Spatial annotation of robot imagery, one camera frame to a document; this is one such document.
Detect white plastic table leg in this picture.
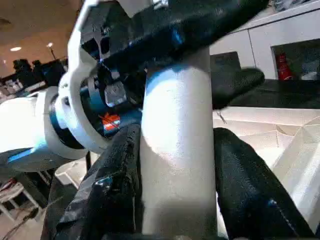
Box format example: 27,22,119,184
138,48,218,237

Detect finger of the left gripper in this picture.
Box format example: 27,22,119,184
211,67,265,110
132,0,270,48

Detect red bottle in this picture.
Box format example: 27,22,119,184
276,53,296,81

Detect white stool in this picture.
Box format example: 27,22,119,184
0,182,41,222

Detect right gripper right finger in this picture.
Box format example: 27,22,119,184
214,127,317,240

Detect white plastic table top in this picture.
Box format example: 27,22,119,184
54,104,320,240

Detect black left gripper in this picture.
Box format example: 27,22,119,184
79,27,186,137

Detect white glass-door cabinet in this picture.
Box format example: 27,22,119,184
209,0,320,81

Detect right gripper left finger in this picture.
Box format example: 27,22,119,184
41,124,145,240

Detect black table mat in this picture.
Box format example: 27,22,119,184
41,51,320,240

